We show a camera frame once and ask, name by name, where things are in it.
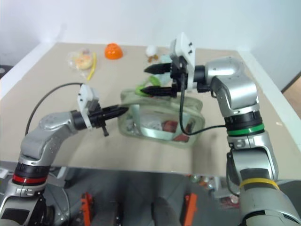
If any orange clamp under table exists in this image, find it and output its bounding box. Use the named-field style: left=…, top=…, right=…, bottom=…
left=80, top=192, right=95, bottom=226
left=183, top=193, right=198, bottom=226

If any pale teal packet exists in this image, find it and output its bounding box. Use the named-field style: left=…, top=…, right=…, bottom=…
left=159, top=54, right=174, bottom=86

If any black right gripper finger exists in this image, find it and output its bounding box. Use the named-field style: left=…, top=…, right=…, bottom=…
left=140, top=85, right=176, bottom=98
left=143, top=62, right=173, bottom=74

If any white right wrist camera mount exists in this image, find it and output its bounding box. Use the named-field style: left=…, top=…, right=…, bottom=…
left=169, top=32, right=197, bottom=90

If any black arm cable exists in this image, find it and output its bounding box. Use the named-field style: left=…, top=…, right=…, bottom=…
left=178, top=70, right=228, bottom=137
left=24, top=82, right=83, bottom=137

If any green transparent zip pouch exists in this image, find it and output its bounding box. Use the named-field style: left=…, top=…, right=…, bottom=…
left=116, top=88, right=206, bottom=149

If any white packet in pouch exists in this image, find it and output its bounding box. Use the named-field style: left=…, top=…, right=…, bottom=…
left=140, top=114, right=163, bottom=130

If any green plush keychain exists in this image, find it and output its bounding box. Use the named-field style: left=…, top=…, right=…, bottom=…
left=135, top=75, right=163, bottom=97

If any orange plastic dome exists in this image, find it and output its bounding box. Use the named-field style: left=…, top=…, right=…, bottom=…
left=104, top=43, right=125, bottom=60

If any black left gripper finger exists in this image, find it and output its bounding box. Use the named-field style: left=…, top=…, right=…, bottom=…
left=101, top=105, right=129, bottom=114
left=103, top=108, right=129, bottom=120

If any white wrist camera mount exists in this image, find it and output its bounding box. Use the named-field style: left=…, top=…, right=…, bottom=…
left=77, top=84, right=101, bottom=129
left=169, top=32, right=197, bottom=90

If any clear bag of snacks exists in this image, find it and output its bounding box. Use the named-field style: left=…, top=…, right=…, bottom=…
left=66, top=48, right=95, bottom=79

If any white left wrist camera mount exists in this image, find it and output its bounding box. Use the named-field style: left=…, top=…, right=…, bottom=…
left=77, top=84, right=101, bottom=129

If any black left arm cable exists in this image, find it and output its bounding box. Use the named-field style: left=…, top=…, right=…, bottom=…
left=24, top=82, right=83, bottom=137

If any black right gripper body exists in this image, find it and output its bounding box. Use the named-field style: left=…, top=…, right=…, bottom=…
left=170, top=55, right=189, bottom=98

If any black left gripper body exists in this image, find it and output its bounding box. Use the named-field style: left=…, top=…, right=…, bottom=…
left=88, top=107, right=110, bottom=137

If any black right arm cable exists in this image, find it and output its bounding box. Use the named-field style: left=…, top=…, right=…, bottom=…
left=178, top=70, right=228, bottom=137

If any yellow strip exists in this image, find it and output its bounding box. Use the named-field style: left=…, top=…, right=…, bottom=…
left=86, top=52, right=98, bottom=81

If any red packet in pouch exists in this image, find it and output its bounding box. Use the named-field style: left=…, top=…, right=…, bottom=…
left=173, top=133, right=190, bottom=142
left=162, top=120, right=180, bottom=133

